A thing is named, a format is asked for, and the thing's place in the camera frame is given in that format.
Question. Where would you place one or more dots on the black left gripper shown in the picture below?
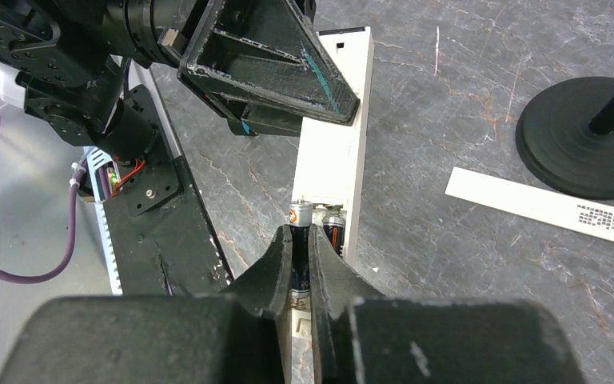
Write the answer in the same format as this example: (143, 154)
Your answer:
(258, 64)

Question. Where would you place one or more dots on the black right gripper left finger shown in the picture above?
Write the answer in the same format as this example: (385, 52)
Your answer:
(238, 335)

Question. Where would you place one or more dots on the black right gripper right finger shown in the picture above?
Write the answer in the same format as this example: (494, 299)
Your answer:
(363, 336)

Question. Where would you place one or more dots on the white boxed remote with display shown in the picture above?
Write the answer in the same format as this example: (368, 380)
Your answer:
(331, 158)

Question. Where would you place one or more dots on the black battery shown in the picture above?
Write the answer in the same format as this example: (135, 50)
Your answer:
(300, 220)
(334, 224)

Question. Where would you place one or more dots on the white cardboard sleeve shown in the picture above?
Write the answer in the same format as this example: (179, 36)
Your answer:
(583, 216)

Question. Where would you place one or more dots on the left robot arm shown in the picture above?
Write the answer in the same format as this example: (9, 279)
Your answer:
(71, 60)

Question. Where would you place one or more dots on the black microphone stand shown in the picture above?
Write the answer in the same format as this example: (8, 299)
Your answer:
(565, 137)

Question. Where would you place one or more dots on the white cable duct strip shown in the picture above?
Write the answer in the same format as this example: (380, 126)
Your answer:
(98, 162)

